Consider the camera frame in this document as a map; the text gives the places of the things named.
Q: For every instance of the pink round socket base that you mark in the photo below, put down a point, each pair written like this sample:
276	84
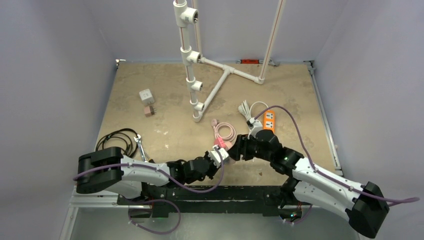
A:
230	161

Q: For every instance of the white PVC pipe frame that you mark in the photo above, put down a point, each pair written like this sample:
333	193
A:
185	16

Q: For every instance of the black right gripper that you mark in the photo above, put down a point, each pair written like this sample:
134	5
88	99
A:
240	149

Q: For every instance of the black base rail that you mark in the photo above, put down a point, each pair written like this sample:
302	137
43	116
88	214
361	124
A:
269	201

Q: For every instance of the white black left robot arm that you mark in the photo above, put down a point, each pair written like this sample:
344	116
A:
110	170

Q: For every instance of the silver open-end wrench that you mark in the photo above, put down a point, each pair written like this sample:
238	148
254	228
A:
138	141

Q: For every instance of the white cube socket adapter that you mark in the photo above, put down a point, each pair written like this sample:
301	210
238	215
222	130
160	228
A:
146	97

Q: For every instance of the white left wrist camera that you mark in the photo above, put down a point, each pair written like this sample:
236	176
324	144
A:
218	156

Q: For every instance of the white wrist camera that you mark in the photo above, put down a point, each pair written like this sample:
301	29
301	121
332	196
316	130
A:
218	156
254	126

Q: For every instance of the orange power strip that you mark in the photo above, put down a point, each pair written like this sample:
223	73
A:
269	120

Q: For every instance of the brown pink plug adapter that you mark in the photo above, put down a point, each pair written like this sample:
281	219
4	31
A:
149	111

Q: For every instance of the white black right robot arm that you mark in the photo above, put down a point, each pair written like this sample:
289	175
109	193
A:
361	205

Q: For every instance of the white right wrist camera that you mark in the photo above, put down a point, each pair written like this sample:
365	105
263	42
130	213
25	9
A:
254	126

